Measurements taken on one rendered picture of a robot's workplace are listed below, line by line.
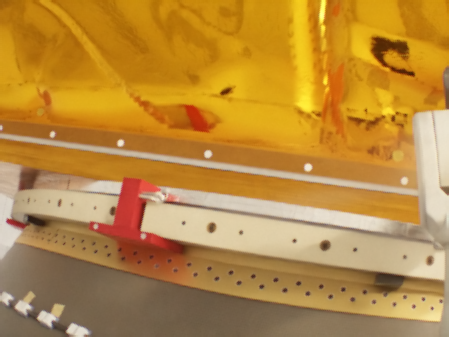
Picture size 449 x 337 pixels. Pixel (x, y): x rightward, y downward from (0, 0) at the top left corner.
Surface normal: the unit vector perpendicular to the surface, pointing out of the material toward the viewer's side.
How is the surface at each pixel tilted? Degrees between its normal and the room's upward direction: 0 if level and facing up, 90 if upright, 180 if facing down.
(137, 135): 91
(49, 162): 90
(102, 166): 90
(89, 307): 62
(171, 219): 90
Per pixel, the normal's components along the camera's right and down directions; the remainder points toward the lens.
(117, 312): -0.33, -0.71
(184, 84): -0.28, -0.32
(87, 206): -0.60, -0.31
